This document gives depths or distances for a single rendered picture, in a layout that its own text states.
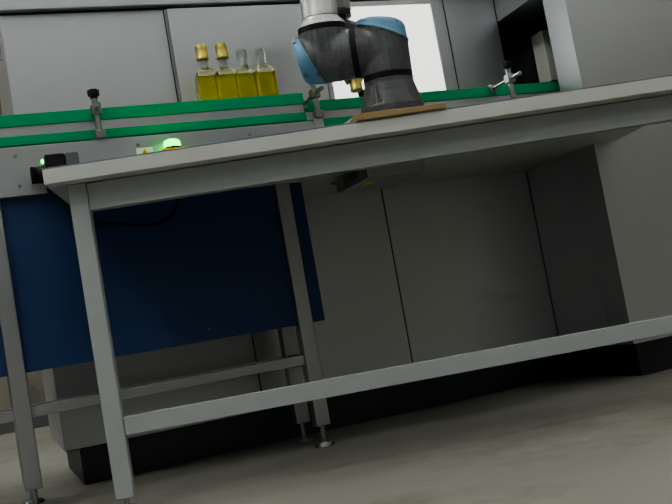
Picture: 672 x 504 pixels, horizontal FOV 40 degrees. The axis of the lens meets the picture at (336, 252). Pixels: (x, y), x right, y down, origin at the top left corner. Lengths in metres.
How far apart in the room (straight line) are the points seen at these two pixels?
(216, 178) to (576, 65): 1.33
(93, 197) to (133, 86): 0.78
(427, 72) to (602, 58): 0.55
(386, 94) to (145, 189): 0.58
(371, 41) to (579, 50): 0.98
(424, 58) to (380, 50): 0.95
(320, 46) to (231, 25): 0.76
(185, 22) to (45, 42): 0.41
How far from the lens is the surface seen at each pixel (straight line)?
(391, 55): 2.13
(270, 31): 2.90
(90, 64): 2.78
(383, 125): 2.05
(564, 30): 2.99
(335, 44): 2.15
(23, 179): 2.36
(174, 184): 2.05
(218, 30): 2.85
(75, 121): 2.43
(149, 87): 2.78
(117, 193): 2.05
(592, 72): 2.96
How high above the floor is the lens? 0.33
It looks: 4 degrees up
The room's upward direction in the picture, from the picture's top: 10 degrees counter-clockwise
